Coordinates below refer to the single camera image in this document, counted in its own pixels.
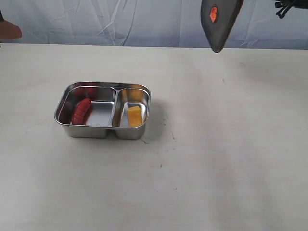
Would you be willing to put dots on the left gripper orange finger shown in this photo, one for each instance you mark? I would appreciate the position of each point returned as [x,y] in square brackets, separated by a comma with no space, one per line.
[9,30]

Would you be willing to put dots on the red toy sausage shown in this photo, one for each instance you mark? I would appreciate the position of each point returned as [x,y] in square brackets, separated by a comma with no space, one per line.
[80,111]

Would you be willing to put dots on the stainless steel lunch box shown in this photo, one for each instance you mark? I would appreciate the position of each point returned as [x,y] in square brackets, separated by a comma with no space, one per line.
[108,111]

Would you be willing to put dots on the yellow toy cheese wedge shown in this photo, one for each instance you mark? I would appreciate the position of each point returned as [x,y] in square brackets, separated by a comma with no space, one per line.
[134,116]

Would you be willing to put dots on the dark transparent lid orange seal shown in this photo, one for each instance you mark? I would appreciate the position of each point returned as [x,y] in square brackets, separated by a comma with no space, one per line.
[217,20]

